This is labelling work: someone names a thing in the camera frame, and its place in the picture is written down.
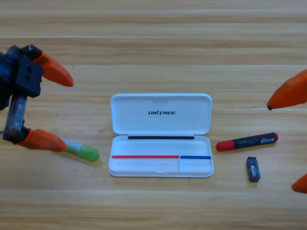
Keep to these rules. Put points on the red and black marker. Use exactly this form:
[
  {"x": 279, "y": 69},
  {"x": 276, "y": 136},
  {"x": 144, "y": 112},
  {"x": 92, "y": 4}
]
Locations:
[{"x": 247, "y": 141}]

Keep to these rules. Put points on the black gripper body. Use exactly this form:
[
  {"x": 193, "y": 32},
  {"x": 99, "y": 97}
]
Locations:
[{"x": 28, "y": 74}]

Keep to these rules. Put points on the black eraser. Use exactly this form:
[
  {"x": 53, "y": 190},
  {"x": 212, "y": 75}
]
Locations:
[{"x": 253, "y": 169}]

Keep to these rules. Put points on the white Unitree pencil case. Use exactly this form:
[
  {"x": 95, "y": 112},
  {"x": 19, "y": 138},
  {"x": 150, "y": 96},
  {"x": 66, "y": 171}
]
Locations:
[{"x": 160, "y": 115}]

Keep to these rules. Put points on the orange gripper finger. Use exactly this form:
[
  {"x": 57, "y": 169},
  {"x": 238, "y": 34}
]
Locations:
[
  {"x": 56, "y": 70},
  {"x": 301, "y": 185},
  {"x": 291, "y": 93},
  {"x": 44, "y": 141}
]

